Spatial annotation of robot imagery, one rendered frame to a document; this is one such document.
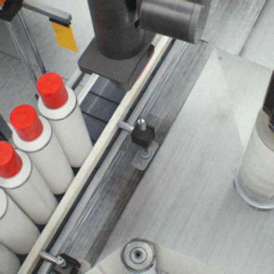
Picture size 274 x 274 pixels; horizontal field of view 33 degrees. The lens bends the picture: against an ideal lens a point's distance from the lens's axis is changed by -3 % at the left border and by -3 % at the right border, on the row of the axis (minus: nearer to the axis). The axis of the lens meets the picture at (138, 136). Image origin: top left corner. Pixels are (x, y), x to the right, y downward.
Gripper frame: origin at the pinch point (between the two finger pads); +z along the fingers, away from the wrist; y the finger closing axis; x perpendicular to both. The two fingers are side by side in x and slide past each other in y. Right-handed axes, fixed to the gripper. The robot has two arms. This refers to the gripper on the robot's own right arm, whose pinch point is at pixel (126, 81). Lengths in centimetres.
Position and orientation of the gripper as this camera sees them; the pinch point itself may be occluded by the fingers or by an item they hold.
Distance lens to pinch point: 63.8
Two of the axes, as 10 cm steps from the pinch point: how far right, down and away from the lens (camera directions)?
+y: 4.5, -8.1, 3.6
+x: -8.9, -3.8, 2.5
